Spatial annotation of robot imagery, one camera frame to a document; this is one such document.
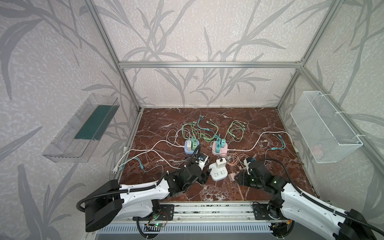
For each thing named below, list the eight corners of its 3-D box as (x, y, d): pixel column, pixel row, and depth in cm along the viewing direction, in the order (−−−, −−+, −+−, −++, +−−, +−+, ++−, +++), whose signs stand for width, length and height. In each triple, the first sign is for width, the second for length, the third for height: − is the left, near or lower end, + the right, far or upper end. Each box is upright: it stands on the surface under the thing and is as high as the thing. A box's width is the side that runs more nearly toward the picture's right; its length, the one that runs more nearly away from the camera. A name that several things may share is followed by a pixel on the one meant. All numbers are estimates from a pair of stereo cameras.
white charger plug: (217, 171, 89) (218, 165, 82) (215, 166, 91) (216, 160, 84) (224, 168, 90) (226, 162, 83) (222, 163, 92) (223, 157, 85)
